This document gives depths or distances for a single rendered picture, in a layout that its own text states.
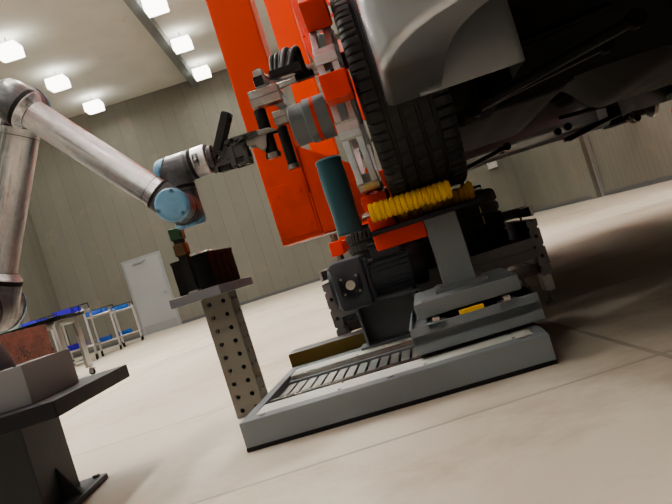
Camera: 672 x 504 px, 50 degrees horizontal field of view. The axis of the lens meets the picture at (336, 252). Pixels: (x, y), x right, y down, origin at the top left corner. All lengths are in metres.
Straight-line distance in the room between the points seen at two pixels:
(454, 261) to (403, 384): 0.48
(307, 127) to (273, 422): 0.88
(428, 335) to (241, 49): 1.37
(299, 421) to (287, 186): 1.07
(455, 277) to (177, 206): 0.84
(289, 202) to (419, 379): 1.07
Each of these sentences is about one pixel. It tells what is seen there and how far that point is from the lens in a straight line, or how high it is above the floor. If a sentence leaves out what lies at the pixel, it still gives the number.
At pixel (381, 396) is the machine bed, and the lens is 1.89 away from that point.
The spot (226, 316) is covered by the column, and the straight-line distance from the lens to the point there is 2.47.
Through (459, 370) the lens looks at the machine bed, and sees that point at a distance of 1.87.
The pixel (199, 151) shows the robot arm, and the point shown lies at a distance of 2.14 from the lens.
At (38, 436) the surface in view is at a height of 0.20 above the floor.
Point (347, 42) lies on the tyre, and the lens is 2.00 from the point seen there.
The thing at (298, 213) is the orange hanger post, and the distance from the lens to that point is 2.70.
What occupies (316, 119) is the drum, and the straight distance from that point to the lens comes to 2.22.
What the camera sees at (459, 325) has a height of 0.14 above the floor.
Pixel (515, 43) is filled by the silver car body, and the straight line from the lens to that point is 1.88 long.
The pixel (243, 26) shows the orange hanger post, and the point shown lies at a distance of 2.86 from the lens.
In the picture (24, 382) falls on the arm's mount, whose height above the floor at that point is 0.36.
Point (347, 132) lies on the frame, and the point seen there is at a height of 0.74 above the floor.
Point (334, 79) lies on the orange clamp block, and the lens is 1.93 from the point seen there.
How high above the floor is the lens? 0.41
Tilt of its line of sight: 1 degrees up
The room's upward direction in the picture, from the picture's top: 18 degrees counter-clockwise
